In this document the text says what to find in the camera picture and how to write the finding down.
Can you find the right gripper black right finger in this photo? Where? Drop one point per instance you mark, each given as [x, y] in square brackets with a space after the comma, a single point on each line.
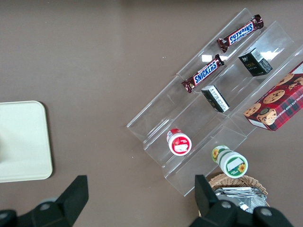
[213, 212]

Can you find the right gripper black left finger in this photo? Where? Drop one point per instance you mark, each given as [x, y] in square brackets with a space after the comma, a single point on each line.
[68, 208]

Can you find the aluminium foil tray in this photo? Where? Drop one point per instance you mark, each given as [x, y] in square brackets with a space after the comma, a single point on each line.
[239, 196]

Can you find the light wicker basket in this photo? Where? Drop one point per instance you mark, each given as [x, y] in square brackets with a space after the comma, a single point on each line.
[236, 180]

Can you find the beige plastic tray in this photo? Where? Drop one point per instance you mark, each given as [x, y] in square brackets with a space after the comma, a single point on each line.
[23, 142]

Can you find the green sunflower lidded can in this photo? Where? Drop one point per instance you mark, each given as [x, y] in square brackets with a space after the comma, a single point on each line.
[233, 163]

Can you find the red lidded can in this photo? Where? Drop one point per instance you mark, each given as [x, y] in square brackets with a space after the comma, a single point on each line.
[180, 143]

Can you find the clear acrylic stepped shelf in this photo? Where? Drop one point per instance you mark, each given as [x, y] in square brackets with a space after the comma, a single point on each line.
[165, 111]

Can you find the small black carton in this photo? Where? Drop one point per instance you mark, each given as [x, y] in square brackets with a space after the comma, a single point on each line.
[215, 98]
[255, 62]

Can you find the red tartan cookie box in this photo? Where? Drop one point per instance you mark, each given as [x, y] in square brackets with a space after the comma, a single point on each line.
[279, 101]

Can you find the Snickers chocolate bar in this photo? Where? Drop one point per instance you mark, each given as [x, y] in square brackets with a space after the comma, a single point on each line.
[204, 73]
[241, 33]

